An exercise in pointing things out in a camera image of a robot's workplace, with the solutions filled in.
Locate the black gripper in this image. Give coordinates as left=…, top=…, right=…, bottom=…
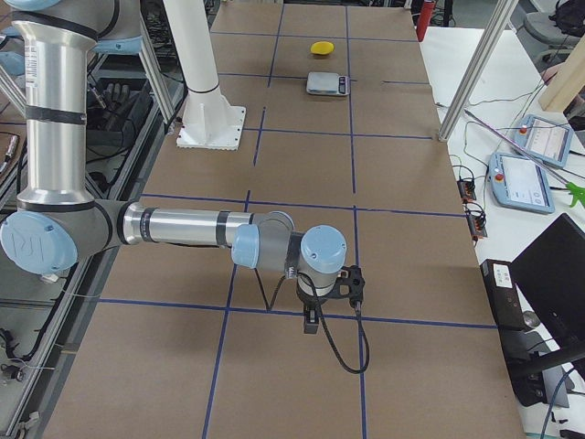
left=296, top=286, right=325, bottom=334

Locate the orange circuit board near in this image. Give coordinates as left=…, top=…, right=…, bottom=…
left=463, top=201, right=487, bottom=242

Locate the orange circuit board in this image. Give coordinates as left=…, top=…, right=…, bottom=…
left=463, top=201, right=487, bottom=242
left=454, top=165, right=476, bottom=202

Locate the black mini pc box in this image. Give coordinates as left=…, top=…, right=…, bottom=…
left=480, top=259, right=528, bottom=332

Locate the orange circuit board far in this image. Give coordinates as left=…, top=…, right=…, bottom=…
left=454, top=165, right=476, bottom=202

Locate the digital kitchen scale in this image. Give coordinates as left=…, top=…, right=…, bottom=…
left=306, top=71, right=350, bottom=96

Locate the black computer monitor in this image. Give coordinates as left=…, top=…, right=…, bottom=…
left=511, top=213, right=584, bottom=347

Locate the near teach pendant tablet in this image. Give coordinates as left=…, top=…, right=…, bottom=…
left=488, top=152, right=555, bottom=214

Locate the teach pendant tablet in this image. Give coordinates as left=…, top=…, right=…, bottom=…
left=488, top=152, right=555, bottom=214
left=513, top=114, right=574, bottom=168

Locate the green tipped grabber stick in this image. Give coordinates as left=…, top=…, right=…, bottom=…
left=464, top=108, right=585, bottom=208

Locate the far teach pendant tablet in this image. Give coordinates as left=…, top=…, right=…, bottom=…
left=513, top=114, right=574, bottom=168

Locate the red cylinder tube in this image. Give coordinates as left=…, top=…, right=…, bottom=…
left=416, top=0, right=435, bottom=42

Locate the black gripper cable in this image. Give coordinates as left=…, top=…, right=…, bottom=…
left=254, top=269, right=370, bottom=375

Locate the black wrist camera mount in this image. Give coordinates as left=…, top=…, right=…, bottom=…
left=325, top=265, right=366, bottom=316

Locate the white camera mast pedestal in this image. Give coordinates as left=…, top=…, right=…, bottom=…
left=164, top=0, right=246, bottom=150

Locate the aluminium frame post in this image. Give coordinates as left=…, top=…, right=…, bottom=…
left=438, top=0, right=518, bottom=142

